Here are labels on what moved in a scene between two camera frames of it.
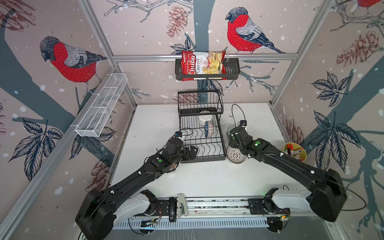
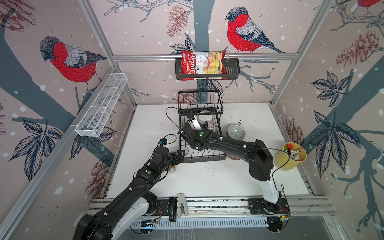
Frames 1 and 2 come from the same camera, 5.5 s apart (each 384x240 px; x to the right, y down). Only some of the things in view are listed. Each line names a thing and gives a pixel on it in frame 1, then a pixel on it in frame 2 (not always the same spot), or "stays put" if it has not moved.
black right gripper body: (232, 144) -> (200, 128)
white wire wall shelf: (95, 118) stays put
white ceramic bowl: (202, 118) stays put
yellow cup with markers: (295, 150) stays put
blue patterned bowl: (209, 129) stays put
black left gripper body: (188, 156) -> (176, 161)
